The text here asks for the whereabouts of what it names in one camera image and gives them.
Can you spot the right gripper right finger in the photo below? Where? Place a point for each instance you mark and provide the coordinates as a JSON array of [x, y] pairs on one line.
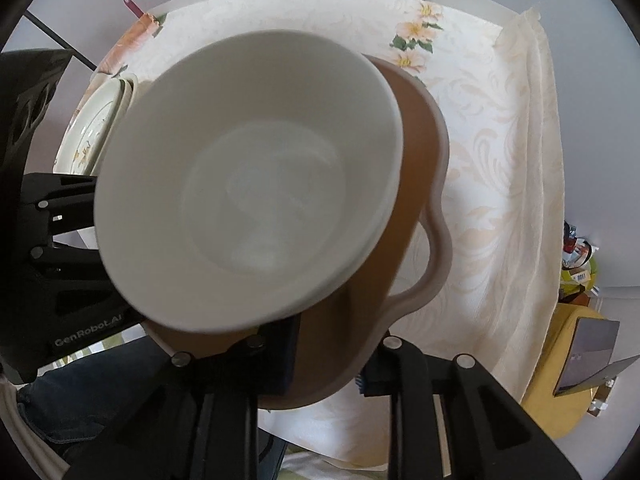
[[414, 383]]

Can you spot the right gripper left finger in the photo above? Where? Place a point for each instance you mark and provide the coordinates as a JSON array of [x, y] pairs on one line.
[[224, 439]]

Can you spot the white plate orange pattern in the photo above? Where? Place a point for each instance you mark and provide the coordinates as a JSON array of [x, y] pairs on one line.
[[105, 104]]

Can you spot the small white bowl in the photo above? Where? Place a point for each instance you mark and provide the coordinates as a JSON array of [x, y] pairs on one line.
[[249, 182]]

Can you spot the yellow stool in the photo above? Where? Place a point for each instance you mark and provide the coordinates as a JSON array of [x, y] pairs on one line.
[[558, 415]]

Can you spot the floral white tablecloth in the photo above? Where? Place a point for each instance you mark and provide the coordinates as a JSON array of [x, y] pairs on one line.
[[503, 196]]

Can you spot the pink handled broom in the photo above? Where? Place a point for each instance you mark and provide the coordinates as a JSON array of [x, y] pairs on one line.
[[133, 8]]

